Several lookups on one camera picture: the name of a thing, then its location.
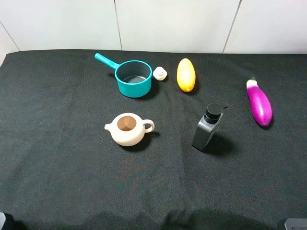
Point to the black pump bottle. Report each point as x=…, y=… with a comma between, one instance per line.
x=207, y=125

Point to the purple eggplant toy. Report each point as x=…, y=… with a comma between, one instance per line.
x=260, y=105

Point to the beige teapot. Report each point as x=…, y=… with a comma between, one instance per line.
x=128, y=129

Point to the teal saucepan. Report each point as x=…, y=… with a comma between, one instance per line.
x=134, y=77

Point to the yellow orange mango toy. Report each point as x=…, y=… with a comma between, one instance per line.
x=186, y=76

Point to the black tablecloth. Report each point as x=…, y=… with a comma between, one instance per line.
x=61, y=170

